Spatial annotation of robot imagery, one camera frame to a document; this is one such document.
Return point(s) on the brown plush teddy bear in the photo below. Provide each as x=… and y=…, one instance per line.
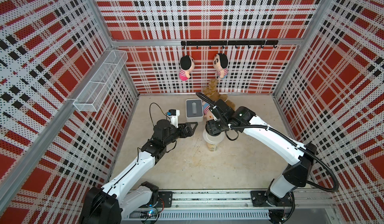
x=211, y=91

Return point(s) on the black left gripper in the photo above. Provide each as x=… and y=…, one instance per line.
x=189, y=132

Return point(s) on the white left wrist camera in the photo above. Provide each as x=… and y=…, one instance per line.
x=173, y=115

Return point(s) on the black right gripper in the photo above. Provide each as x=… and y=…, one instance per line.
x=211, y=127

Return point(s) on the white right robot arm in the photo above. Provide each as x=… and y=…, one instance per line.
x=298, y=157

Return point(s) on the green circuit board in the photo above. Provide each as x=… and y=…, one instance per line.
x=149, y=214

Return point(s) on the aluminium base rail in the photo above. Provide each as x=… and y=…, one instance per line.
x=304, y=206

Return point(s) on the blue striped hanging plush doll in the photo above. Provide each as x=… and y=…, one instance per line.
x=220, y=64

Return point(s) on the pink hanging plush doll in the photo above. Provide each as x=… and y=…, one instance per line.
x=187, y=65

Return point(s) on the black wall hook rail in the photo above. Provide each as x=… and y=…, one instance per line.
x=210, y=43

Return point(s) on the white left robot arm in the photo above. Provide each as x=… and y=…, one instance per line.
x=115, y=200

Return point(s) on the plush doll lying on table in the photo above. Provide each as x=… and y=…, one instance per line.
x=206, y=111

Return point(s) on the paper milk tea cup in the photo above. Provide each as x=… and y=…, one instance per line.
x=212, y=142

